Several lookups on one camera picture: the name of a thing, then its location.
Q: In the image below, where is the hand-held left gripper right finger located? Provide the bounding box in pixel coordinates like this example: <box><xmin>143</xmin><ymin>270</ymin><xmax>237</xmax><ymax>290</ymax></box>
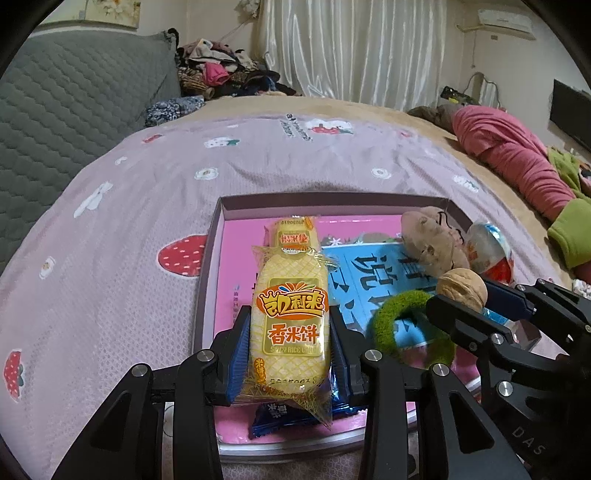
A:
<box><xmin>328</xmin><ymin>314</ymin><xmax>529</xmax><ymax>480</ymax></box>

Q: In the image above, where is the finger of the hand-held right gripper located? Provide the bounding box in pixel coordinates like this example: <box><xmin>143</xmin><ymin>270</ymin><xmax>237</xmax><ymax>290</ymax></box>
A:
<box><xmin>425</xmin><ymin>294</ymin><xmax>513</xmax><ymax>359</ymax></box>
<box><xmin>482</xmin><ymin>279</ymin><xmax>546</xmax><ymax>320</ymax></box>

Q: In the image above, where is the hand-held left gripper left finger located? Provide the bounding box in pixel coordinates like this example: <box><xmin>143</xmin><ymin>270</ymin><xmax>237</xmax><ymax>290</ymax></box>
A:
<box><xmin>51</xmin><ymin>316</ymin><xmax>252</xmax><ymax>480</ymax></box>

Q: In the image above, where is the blue and white egg packet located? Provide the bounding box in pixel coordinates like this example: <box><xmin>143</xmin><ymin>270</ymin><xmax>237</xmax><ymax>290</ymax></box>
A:
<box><xmin>482</xmin><ymin>308</ymin><xmax>520</xmax><ymax>330</ymax></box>

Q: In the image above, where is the walnut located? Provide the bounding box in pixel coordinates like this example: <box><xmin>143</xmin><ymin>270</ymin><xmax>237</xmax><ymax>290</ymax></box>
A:
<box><xmin>435</xmin><ymin>269</ymin><xmax>489</xmax><ymax>306</ymax></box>

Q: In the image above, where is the red and white egg packet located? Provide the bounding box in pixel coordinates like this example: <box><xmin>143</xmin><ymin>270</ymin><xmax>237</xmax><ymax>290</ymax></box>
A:
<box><xmin>463</xmin><ymin>222</ymin><xmax>514</xmax><ymax>283</ymax></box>

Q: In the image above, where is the green fuzzy ring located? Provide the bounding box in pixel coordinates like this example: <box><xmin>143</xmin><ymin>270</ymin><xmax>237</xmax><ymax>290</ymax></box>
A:
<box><xmin>370</xmin><ymin>291</ymin><xmax>455</xmax><ymax>367</ymax></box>

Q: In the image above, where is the yellow rice cracker packet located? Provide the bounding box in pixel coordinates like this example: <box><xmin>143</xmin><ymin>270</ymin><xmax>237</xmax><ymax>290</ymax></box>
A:
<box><xmin>238</xmin><ymin>244</ymin><xmax>334</xmax><ymax>428</ymax></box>
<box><xmin>264</xmin><ymin>216</ymin><xmax>320</xmax><ymax>257</ymax></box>

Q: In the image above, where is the blue cookie packet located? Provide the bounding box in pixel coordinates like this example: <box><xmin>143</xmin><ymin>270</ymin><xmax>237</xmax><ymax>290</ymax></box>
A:
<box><xmin>248</xmin><ymin>399</ymin><xmax>368</xmax><ymax>440</ymax></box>

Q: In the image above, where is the shallow box with pink bottom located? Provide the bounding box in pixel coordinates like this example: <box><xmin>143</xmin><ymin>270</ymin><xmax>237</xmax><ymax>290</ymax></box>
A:
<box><xmin>191</xmin><ymin>194</ymin><xmax>543</xmax><ymax>457</ymax></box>

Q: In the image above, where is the beige plush toy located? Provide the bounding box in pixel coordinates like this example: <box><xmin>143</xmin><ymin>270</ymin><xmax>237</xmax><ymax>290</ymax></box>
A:
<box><xmin>399</xmin><ymin>206</ymin><xmax>472</xmax><ymax>278</ymax></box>

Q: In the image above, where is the green cloth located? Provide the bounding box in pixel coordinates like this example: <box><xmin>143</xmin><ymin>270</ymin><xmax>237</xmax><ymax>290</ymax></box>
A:
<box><xmin>547</xmin><ymin>148</ymin><xmax>591</xmax><ymax>271</ymax></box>

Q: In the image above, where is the pink quilt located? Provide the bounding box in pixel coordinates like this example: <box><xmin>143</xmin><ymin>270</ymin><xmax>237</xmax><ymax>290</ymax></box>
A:
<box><xmin>451</xmin><ymin>105</ymin><xmax>578</xmax><ymax>222</ymax></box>

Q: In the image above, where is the purple strawberry print blanket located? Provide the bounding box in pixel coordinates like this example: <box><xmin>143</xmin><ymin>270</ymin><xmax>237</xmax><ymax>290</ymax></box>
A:
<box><xmin>0</xmin><ymin>115</ymin><xmax>568</xmax><ymax>480</ymax></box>

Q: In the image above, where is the black television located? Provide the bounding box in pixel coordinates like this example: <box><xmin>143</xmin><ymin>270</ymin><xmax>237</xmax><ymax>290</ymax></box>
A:
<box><xmin>549</xmin><ymin>79</ymin><xmax>591</xmax><ymax>153</ymax></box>

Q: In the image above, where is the brown fuzzy cloth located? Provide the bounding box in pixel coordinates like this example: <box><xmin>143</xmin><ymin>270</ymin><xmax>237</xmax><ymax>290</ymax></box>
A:
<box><xmin>406</xmin><ymin>104</ymin><xmax>458</xmax><ymax>130</ymax></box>

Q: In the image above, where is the round-topped mirror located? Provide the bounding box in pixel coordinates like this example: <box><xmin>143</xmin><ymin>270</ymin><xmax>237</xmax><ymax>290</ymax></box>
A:
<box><xmin>464</xmin><ymin>72</ymin><xmax>502</xmax><ymax>109</ymax></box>

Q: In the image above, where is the dark printed packet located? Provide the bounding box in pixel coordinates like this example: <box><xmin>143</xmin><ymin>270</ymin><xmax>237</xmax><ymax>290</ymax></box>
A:
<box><xmin>441</xmin><ymin>85</ymin><xmax>476</xmax><ymax>104</ymax></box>

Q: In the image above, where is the blue patterned cloth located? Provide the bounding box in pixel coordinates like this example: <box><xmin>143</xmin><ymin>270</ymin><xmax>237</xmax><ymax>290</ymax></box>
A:
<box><xmin>144</xmin><ymin>95</ymin><xmax>205</xmax><ymax>127</ymax></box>

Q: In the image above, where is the white air conditioner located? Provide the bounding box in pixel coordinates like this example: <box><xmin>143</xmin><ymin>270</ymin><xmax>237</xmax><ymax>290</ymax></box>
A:
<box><xmin>477</xmin><ymin>9</ymin><xmax>533</xmax><ymax>35</ymax></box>

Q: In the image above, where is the white curtain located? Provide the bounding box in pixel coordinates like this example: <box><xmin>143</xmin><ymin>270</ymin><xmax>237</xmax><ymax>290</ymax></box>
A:
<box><xmin>256</xmin><ymin>0</ymin><xmax>446</xmax><ymax>112</ymax></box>

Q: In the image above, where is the pile of clothes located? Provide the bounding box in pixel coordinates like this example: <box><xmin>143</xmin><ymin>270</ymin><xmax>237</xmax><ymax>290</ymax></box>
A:
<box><xmin>175</xmin><ymin>39</ymin><xmax>303</xmax><ymax>100</ymax></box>

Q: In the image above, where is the grey quilted headboard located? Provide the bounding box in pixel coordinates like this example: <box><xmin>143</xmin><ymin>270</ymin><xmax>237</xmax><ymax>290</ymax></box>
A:
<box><xmin>0</xmin><ymin>31</ymin><xmax>183</xmax><ymax>273</ymax></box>

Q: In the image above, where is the floral wall picture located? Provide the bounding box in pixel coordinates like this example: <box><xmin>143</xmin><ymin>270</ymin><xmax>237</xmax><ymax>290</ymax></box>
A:
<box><xmin>85</xmin><ymin>0</ymin><xmax>141</xmax><ymax>26</ymax></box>

